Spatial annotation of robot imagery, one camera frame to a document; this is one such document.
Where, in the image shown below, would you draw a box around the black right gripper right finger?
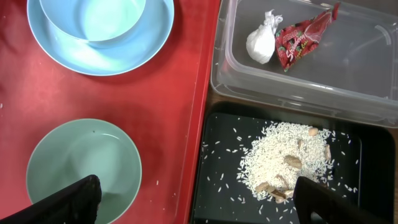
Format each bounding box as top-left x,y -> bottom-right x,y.
293,176 -> 389,224

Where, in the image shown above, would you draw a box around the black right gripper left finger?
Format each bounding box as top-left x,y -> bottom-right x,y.
1,175 -> 102,224

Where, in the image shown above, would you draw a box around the rice and meat leftovers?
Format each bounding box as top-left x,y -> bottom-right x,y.
236,122 -> 334,203

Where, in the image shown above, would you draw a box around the red candy wrapper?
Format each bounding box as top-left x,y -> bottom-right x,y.
275,2 -> 341,72

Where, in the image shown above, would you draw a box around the white napkin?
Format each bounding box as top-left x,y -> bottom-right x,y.
246,9 -> 283,64

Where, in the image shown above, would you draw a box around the light blue plate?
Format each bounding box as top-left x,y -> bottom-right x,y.
27,0 -> 175,77

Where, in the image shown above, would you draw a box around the small mint green bowl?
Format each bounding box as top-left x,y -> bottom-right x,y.
40,0 -> 147,42

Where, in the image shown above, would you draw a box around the black tray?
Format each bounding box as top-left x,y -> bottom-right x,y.
190,101 -> 396,223

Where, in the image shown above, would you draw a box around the red serving tray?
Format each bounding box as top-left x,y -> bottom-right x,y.
1,1 -> 213,223

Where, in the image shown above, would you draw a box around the clear plastic bin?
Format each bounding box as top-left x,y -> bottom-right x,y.
211,1 -> 397,128

